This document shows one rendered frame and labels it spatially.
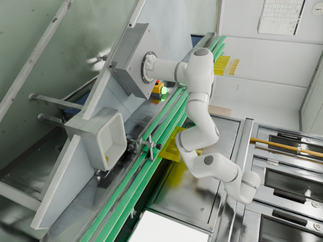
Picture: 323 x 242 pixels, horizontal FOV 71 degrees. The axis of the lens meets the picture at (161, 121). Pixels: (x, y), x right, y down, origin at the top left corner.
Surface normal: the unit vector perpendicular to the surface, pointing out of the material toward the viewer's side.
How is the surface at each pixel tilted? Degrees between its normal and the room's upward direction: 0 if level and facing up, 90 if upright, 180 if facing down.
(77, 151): 0
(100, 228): 90
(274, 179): 90
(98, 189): 90
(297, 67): 90
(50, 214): 0
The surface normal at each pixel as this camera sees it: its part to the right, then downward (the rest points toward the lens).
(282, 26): -0.33, 0.57
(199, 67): -0.16, -0.61
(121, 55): -0.25, -0.39
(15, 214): -0.04, -0.80
